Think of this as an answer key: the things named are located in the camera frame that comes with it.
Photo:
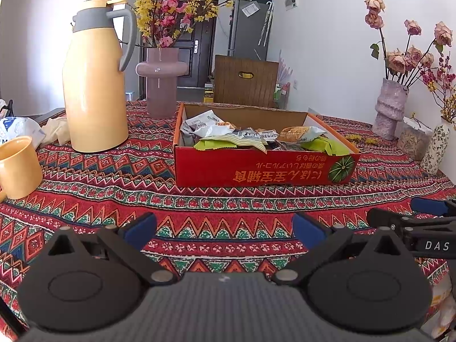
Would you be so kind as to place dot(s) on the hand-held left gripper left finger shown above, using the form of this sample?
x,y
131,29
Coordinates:
x,y
140,229

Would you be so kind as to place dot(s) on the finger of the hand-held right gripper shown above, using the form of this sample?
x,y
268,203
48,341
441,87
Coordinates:
x,y
429,206
386,219

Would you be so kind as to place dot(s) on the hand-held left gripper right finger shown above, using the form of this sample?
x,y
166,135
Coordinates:
x,y
308,229

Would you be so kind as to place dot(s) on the green snack packet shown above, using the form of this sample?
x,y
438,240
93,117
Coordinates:
x,y
324,146
213,144

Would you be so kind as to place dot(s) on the red cardboard box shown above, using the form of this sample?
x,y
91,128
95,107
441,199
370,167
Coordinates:
x,y
213,169

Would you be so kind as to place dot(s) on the red patterned tablecloth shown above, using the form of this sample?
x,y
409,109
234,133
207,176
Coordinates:
x,y
107,192

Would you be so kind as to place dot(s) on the white floral vase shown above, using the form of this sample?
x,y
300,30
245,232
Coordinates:
x,y
434,149

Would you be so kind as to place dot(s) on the clear jar of seeds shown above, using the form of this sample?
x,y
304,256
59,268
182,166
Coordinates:
x,y
413,142

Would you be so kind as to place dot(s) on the person's pale printed clothing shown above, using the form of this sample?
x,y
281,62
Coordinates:
x,y
443,313

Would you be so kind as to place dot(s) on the fallen yellow blossom sprig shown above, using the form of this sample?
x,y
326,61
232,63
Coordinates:
x,y
359,139

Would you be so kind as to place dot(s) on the red and yellow twig bouquet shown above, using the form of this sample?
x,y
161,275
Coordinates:
x,y
449,110

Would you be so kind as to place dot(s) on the pink textured vase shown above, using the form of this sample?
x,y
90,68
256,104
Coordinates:
x,y
390,110

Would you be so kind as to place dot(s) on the beige cloth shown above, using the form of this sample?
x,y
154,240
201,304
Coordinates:
x,y
57,131

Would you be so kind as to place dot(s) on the yellow thermos jug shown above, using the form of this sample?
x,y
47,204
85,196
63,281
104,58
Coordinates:
x,y
96,107

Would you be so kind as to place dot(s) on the yellow mug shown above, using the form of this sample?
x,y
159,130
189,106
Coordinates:
x,y
19,171

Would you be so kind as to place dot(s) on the pink glass vase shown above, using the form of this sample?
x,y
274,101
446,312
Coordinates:
x,y
160,92

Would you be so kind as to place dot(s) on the dark smartphone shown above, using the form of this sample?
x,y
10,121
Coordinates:
x,y
50,115

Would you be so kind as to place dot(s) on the dried pink roses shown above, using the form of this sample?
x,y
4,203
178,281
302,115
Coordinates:
x,y
397,60

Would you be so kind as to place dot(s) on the white and blue plastic bag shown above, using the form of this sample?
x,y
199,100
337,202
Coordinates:
x,y
17,128

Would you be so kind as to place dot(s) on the pale pink feather decoration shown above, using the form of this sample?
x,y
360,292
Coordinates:
x,y
285,69

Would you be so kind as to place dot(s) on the brown wooden chair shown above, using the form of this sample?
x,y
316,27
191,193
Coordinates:
x,y
231,85

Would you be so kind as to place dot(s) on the dark brown door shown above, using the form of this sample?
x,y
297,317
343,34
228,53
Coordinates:
x,y
199,67

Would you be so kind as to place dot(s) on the grey refrigerator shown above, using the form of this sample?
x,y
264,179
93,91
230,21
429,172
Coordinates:
x,y
245,35

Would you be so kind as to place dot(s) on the folded umbrella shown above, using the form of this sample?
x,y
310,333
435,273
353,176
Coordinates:
x,y
265,25

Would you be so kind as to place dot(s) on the pink and yellow blossom branches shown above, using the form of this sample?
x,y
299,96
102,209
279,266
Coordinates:
x,y
167,10

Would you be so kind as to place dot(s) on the white paper note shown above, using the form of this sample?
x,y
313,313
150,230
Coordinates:
x,y
250,9

